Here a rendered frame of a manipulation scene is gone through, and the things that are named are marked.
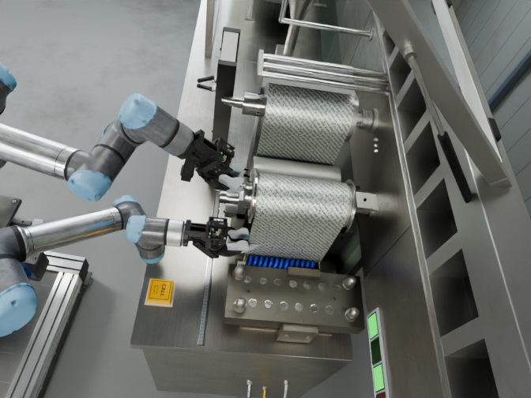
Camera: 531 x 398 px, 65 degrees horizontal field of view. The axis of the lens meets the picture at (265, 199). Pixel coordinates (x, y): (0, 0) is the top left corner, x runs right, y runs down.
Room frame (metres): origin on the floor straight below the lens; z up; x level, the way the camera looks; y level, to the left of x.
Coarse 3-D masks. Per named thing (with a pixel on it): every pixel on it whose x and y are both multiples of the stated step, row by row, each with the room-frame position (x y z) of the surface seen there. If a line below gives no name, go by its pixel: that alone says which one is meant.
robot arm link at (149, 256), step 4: (136, 244) 0.50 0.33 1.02; (140, 248) 0.48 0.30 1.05; (156, 248) 0.49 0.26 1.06; (160, 248) 0.50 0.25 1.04; (164, 248) 0.52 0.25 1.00; (140, 252) 0.48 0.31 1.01; (144, 252) 0.47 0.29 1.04; (148, 252) 0.47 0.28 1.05; (152, 252) 0.48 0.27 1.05; (156, 252) 0.49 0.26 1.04; (160, 252) 0.50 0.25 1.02; (164, 252) 0.52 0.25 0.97; (140, 256) 0.48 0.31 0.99; (144, 256) 0.47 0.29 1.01; (148, 256) 0.47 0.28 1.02; (152, 256) 0.48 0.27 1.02; (156, 256) 0.48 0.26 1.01; (160, 256) 0.49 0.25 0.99; (144, 260) 0.48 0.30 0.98; (148, 260) 0.47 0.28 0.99; (152, 260) 0.48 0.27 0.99; (156, 260) 0.48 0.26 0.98
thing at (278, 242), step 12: (252, 228) 0.56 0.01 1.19; (264, 228) 0.57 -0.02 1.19; (276, 228) 0.57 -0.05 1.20; (252, 240) 0.56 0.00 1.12; (264, 240) 0.57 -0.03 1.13; (276, 240) 0.58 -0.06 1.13; (288, 240) 0.58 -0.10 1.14; (300, 240) 0.59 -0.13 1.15; (312, 240) 0.60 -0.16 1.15; (324, 240) 0.60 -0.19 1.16; (252, 252) 0.57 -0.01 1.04; (264, 252) 0.57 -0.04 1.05; (276, 252) 0.58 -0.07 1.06; (288, 252) 0.59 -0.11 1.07; (300, 252) 0.59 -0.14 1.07; (312, 252) 0.60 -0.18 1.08; (324, 252) 0.61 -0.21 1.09
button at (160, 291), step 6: (150, 282) 0.43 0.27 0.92; (156, 282) 0.44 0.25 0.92; (162, 282) 0.44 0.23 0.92; (168, 282) 0.45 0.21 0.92; (150, 288) 0.42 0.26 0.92; (156, 288) 0.42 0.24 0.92; (162, 288) 0.43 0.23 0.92; (168, 288) 0.43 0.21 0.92; (150, 294) 0.40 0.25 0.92; (156, 294) 0.40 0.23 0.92; (162, 294) 0.41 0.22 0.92; (168, 294) 0.41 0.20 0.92; (150, 300) 0.38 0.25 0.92; (156, 300) 0.39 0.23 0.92; (162, 300) 0.39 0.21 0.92; (168, 300) 0.40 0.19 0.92
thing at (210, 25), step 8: (208, 0) 1.52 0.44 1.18; (208, 8) 1.52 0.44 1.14; (216, 8) 1.86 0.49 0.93; (208, 16) 1.52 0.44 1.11; (216, 16) 1.79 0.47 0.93; (208, 24) 1.52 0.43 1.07; (216, 24) 1.75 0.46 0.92; (208, 32) 1.52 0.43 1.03; (208, 40) 1.52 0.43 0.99; (208, 48) 1.52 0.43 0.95; (208, 56) 1.52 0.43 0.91
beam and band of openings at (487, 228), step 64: (448, 0) 1.03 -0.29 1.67; (384, 64) 1.05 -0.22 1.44; (448, 128) 0.64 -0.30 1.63; (448, 192) 0.53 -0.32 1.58; (512, 192) 0.50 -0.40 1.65; (448, 256) 0.42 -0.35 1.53; (512, 256) 0.37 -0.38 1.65; (448, 320) 0.33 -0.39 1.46; (512, 320) 0.27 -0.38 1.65; (448, 384) 0.22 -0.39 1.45; (512, 384) 0.19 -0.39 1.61
